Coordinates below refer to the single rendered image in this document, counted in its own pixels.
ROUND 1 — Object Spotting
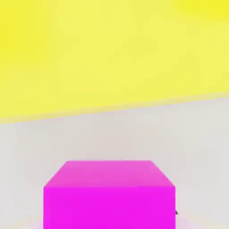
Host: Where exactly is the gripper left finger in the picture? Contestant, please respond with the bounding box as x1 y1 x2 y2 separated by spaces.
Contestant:
23 219 44 229

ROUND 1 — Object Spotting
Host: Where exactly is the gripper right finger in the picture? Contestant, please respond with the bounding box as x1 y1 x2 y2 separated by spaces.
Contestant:
175 209 197 229

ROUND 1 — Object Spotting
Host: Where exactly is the small magenta cube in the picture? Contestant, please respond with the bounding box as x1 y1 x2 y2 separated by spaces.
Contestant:
43 160 176 229

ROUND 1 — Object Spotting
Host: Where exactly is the large yellow box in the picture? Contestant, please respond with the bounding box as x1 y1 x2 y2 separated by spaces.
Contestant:
0 0 229 124

